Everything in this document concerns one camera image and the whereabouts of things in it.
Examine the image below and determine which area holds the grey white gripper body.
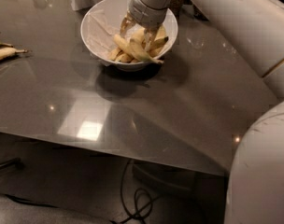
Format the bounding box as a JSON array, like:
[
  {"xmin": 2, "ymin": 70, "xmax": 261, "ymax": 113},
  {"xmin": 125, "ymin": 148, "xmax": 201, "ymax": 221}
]
[{"xmin": 128, "ymin": 0, "xmax": 168, "ymax": 29}]

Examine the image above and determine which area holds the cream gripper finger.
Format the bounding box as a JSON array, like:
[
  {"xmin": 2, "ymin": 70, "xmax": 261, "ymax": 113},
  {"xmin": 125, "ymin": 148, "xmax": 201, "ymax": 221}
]
[
  {"xmin": 120, "ymin": 13, "xmax": 136, "ymax": 37},
  {"xmin": 144, "ymin": 28, "xmax": 158, "ymax": 51}
]

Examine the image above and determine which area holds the large front yellow banana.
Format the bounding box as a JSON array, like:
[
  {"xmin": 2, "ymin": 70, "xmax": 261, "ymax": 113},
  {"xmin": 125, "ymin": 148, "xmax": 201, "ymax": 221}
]
[{"xmin": 129, "ymin": 28, "xmax": 163, "ymax": 64}]

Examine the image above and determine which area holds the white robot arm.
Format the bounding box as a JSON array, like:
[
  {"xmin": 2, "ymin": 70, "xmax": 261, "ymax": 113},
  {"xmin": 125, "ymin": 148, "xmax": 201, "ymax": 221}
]
[{"xmin": 121, "ymin": 0, "xmax": 284, "ymax": 224}]

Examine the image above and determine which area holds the yellow banana right side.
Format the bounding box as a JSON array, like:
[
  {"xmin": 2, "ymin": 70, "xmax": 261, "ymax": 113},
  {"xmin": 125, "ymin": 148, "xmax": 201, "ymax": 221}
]
[{"xmin": 149, "ymin": 36, "xmax": 169, "ymax": 50}]

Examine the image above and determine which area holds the upright yellow banana back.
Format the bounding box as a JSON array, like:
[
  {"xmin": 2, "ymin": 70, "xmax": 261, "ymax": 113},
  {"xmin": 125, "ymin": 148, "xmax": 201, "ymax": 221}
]
[{"xmin": 156, "ymin": 25, "xmax": 166, "ymax": 39}]

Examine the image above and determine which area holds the white ceramic bowl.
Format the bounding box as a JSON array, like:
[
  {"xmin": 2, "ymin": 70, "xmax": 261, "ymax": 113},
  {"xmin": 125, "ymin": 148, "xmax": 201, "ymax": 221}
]
[{"xmin": 80, "ymin": 0, "xmax": 178, "ymax": 72}]

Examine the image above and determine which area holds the long yellow banana underneath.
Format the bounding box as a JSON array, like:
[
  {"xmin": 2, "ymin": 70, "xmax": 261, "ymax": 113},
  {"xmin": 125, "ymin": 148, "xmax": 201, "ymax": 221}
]
[{"xmin": 113, "ymin": 34, "xmax": 135, "ymax": 58}]

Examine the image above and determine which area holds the white napkin in bowl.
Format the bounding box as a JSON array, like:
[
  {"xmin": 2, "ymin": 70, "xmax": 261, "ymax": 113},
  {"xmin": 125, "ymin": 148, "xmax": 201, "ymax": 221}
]
[{"xmin": 82, "ymin": 9, "xmax": 120, "ymax": 60}]

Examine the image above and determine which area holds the small banana bowl bottom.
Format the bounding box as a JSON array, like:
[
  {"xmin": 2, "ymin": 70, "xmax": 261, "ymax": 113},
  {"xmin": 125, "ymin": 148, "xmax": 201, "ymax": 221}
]
[{"xmin": 107, "ymin": 47, "xmax": 137, "ymax": 63}]

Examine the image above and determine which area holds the yellow banana on table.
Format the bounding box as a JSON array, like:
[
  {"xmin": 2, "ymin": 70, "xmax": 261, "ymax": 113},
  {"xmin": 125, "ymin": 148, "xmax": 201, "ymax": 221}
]
[{"xmin": 0, "ymin": 48, "xmax": 28, "ymax": 61}]

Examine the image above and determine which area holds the black cable on floor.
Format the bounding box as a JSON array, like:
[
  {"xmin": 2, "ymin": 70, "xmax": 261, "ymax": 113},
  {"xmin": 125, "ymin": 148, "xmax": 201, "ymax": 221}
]
[{"xmin": 108, "ymin": 159, "xmax": 208, "ymax": 224}]

